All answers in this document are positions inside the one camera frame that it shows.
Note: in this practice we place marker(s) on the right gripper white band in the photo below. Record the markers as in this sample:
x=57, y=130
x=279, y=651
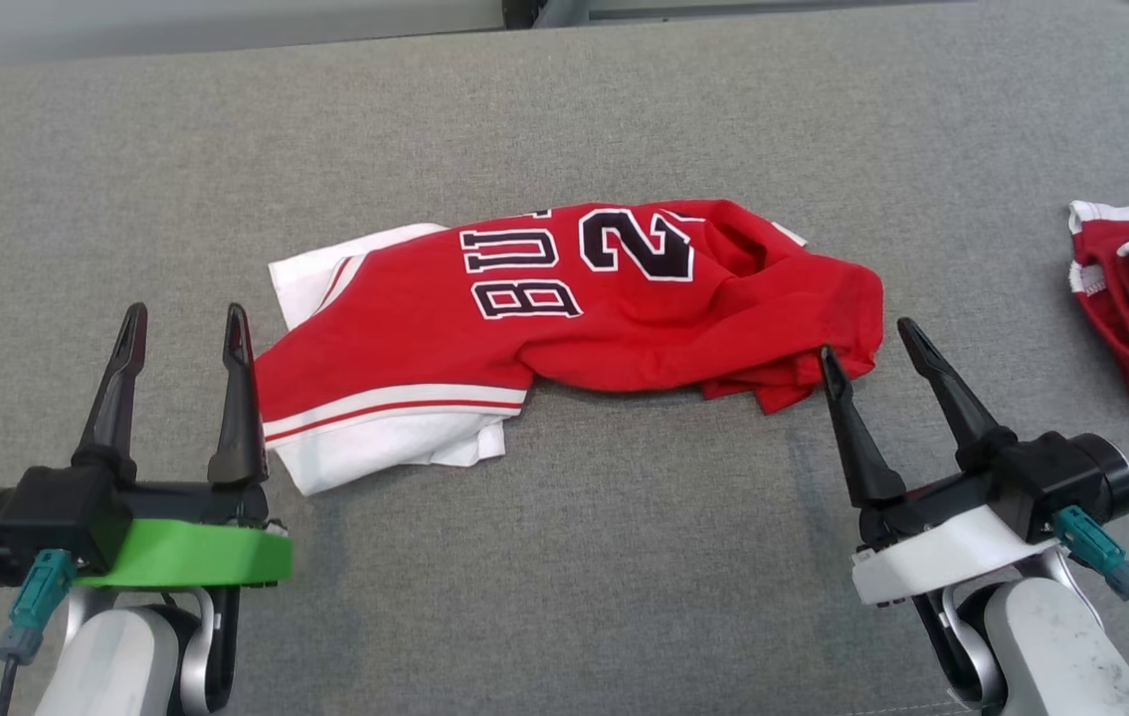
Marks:
x=952, y=552

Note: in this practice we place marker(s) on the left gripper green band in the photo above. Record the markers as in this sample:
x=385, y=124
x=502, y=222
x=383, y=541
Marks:
x=196, y=552

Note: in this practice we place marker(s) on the red basketball jersey black number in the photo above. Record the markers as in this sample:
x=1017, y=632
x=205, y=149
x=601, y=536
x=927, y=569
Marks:
x=624, y=328

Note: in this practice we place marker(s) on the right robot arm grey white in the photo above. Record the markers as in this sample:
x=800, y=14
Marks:
x=1051, y=646

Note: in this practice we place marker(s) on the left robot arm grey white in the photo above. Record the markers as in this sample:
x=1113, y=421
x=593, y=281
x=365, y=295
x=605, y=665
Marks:
x=116, y=661

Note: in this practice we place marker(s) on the grey metal pole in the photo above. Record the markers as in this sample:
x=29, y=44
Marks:
x=564, y=10

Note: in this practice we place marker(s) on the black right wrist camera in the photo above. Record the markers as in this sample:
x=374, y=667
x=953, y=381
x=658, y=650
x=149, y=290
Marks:
x=1071, y=477

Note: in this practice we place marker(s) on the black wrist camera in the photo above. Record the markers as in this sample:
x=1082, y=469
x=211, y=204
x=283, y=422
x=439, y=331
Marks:
x=37, y=512
x=1071, y=477

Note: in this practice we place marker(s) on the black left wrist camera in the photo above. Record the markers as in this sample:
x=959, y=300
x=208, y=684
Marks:
x=37, y=512

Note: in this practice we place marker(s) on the black metal bracket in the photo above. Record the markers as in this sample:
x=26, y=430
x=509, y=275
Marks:
x=522, y=10

